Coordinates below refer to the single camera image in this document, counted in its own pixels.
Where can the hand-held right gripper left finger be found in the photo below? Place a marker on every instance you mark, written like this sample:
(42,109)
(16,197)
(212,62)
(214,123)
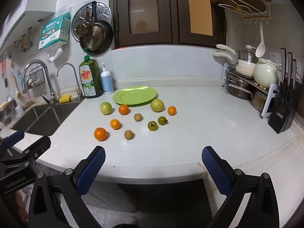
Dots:
(92,171)

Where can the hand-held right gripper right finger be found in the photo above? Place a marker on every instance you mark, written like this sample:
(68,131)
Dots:
(217,173)

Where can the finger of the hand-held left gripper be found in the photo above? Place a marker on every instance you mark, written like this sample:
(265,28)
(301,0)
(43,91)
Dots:
(38,146)
(14,137)

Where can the small orange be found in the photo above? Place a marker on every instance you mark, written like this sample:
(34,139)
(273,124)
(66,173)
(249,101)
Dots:
(171,110)
(115,124)
(123,109)
(100,134)

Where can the green tomato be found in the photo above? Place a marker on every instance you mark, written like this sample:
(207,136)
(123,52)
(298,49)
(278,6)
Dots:
(162,120)
(152,125)

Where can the green plate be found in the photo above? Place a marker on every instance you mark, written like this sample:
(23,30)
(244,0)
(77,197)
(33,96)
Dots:
(135,96)

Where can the white cup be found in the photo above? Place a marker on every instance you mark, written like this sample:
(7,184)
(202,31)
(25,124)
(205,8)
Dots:
(19,109)

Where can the dark kitchen sink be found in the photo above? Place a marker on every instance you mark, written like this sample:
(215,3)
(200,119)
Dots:
(45,118)

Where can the brown kiwi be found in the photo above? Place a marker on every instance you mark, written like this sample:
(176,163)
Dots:
(138,117)
(129,134)

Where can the yellow sponge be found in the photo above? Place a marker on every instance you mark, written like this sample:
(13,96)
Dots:
(65,98)

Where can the yellow-green round fruit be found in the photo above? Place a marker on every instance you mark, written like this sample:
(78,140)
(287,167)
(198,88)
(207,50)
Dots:
(157,105)
(106,108)

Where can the chrome pull-down faucet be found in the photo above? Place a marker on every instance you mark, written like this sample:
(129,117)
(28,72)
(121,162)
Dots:
(46,71)

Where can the steel pot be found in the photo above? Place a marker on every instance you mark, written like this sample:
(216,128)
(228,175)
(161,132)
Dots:
(258,101)
(238,90)

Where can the slim chrome faucet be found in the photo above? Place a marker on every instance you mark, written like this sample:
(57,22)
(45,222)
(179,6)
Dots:
(72,67)

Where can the green dish soap bottle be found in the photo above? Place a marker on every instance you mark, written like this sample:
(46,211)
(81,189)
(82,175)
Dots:
(91,76)

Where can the black knife block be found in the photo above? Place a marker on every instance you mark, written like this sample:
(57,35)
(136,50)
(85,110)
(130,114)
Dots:
(283,114)

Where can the white blue pump bottle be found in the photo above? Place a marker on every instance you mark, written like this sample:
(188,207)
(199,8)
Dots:
(107,80)

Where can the metal pot rack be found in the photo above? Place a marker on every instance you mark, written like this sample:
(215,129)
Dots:
(229,76)

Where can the white ceramic kettle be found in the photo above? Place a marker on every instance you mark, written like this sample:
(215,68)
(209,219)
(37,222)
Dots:
(264,74)

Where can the teal tissue box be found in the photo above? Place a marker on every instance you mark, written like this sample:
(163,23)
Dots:
(54,30)

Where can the perforated metal strainer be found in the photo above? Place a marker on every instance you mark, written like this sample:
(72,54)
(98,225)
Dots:
(96,38)

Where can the small copper saucepan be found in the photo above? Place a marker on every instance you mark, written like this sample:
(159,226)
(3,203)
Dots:
(83,29)

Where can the white ladle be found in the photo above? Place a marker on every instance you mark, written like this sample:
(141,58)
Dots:
(260,48)

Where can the round steel steamer plate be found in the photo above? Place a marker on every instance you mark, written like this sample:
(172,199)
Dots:
(104,10)

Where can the dark brown window sash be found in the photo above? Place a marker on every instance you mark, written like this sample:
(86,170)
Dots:
(199,7)
(142,7)

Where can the white wall socket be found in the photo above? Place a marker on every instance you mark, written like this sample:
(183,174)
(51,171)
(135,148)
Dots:
(275,56)

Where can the white wall cabinet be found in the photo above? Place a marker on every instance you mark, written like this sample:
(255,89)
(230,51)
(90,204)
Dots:
(26,2)

